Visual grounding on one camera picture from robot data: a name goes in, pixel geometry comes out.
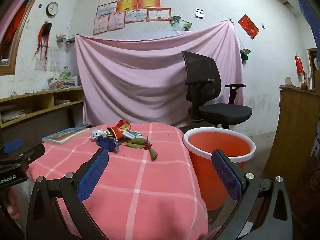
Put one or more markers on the wooden shelf unit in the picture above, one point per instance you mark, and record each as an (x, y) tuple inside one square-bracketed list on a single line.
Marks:
[(37, 96)]

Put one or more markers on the white wrapper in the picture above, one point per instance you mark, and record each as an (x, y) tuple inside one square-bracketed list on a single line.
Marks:
[(96, 133)]

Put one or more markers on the wooden door frame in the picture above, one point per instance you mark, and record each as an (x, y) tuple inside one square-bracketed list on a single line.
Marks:
[(17, 45)]

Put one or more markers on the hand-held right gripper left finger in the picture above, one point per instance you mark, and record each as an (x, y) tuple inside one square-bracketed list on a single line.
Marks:
[(93, 173)]

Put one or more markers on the red snack bag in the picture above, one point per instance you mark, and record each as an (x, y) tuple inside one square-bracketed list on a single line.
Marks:
[(118, 128)]

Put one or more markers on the group of wall certificates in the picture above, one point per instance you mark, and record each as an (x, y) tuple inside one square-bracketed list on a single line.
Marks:
[(135, 7)]

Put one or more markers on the person's left hand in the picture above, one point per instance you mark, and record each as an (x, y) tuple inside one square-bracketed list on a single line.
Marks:
[(13, 208)]

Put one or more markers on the wooden cabinet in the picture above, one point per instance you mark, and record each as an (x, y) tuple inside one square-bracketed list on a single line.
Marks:
[(295, 130)]

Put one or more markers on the pink curtain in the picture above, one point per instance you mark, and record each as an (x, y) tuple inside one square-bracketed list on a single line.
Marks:
[(17, 5)]

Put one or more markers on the blue hanging cloth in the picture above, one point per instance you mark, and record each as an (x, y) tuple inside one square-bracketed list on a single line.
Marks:
[(308, 7)]

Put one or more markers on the wooden picture frame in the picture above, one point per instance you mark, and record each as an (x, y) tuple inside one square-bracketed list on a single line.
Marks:
[(311, 65)]

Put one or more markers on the blue wrapper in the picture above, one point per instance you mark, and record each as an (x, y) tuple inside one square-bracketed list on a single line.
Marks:
[(107, 143)]

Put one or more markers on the black and white wall sticker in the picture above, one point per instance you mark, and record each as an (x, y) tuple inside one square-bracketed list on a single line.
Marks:
[(199, 13)]

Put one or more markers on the green hanging ornament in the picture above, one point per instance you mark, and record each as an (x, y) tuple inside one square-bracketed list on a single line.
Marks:
[(245, 54)]

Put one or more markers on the pink checked tablecloth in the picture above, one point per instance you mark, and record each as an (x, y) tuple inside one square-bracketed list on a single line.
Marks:
[(140, 180)]

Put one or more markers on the glass jar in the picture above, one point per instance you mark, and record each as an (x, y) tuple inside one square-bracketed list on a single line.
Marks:
[(65, 73)]

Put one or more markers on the black office chair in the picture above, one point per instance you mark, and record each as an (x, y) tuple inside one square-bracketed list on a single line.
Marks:
[(225, 111)]

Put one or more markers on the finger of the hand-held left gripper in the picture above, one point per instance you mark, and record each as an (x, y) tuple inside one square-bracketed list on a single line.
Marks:
[(13, 145), (32, 152)]

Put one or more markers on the pile of shelf papers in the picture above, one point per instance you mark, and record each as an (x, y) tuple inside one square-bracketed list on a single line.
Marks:
[(12, 115)]

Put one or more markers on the stack of papers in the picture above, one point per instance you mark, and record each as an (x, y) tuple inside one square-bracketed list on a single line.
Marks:
[(62, 83)]

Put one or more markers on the red hanging ornament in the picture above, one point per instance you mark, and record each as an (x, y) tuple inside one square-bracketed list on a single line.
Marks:
[(299, 65)]

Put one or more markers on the red flower sprig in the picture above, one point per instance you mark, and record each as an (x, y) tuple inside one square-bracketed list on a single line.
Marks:
[(147, 143)]

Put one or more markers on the red tassel ornament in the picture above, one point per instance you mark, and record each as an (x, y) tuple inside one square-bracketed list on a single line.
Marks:
[(45, 33)]

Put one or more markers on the blue paperback book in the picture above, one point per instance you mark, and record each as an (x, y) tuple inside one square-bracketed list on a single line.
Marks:
[(65, 134)]

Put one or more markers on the round wall clock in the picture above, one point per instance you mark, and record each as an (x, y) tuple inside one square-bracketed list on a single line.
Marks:
[(52, 9)]

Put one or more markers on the red diamond wall poster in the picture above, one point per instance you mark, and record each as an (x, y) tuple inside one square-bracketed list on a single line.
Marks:
[(248, 26)]

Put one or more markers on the red cloth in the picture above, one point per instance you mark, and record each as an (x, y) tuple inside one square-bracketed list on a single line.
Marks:
[(13, 27)]

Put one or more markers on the orange bucket with white rim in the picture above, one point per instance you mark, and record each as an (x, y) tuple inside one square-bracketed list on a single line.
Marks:
[(217, 145)]

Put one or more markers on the green leaf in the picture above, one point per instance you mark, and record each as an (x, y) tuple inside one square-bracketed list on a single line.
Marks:
[(153, 154), (133, 142)]

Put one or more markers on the green wall picture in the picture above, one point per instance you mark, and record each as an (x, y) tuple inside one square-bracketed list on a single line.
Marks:
[(185, 25), (174, 21)]

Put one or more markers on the pink hanging sheet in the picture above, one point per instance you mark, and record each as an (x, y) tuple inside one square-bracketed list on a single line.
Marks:
[(130, 80)]

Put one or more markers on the metal wall rack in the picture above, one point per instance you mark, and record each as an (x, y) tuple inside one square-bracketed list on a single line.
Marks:
[(65, 38)]

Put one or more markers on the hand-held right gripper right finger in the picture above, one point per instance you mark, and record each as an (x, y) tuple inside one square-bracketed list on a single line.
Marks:
[(226, 176)]

